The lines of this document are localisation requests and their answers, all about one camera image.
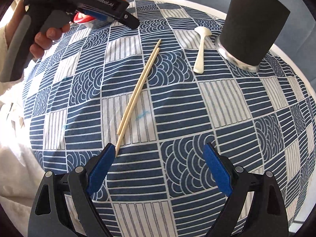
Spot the beige chopstick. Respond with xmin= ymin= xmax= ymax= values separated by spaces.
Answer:
xmin=115 ymin=48 xmax=161 ymax=158
xmin=117 ymin=39 xmax=161 ymax=135

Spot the white sleeve left forearm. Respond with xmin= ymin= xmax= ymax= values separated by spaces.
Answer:
xmin=0 ymin=27 xmax=48 ymax=228

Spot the red bowl of fruit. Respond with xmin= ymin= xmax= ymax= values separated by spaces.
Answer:
xmin=74 ymin=0 xmax=129 ymax=20

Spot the black cylindrical utensil holder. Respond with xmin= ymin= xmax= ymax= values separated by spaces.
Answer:
xmin=215 ymin=0 xmax=290 ymax=73

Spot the plain white ceramic spoon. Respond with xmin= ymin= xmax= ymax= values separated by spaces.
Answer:
xmin=193 ymin=26 xmax=212 ymax=74

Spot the blue patterned tablecloth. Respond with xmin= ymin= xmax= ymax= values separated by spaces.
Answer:
xmin=23 ymin=0 xmax=315 ymax=236

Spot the person's left hand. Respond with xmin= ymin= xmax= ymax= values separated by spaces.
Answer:
xmin=4 ymin=4 xmax=71 ymax=60

